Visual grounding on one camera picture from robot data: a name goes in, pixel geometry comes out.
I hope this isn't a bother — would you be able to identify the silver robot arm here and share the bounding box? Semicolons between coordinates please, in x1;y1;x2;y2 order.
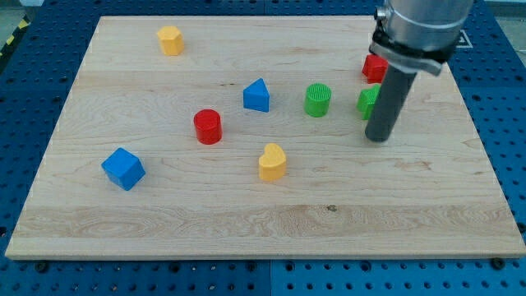
369;0;473;76

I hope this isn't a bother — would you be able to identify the yellow heart block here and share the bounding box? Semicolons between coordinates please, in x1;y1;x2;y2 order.
258;143;287;181

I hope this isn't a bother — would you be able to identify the blue triangle block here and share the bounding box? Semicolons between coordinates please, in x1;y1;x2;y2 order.
242;78;270;113

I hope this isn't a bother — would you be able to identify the red cylinder block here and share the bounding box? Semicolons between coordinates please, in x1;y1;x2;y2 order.
193;109;223;145

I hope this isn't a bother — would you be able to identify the green cylinder block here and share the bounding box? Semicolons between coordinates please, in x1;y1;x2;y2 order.
304;83;332;118

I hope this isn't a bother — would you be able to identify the light wooden board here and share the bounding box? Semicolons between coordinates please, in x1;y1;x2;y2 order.
6;16;525;260

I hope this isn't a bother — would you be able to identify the green star block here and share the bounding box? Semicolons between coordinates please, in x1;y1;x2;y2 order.
356;84;381;120

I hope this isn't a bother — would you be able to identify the blue cube block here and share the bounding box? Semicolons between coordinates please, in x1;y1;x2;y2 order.
101;147;145;191

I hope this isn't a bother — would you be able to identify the yellow hexagon block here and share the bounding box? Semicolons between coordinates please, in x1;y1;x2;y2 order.
157;26;184;56

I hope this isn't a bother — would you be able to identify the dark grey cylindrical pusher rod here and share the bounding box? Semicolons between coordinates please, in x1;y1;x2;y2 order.
365;66;417;142

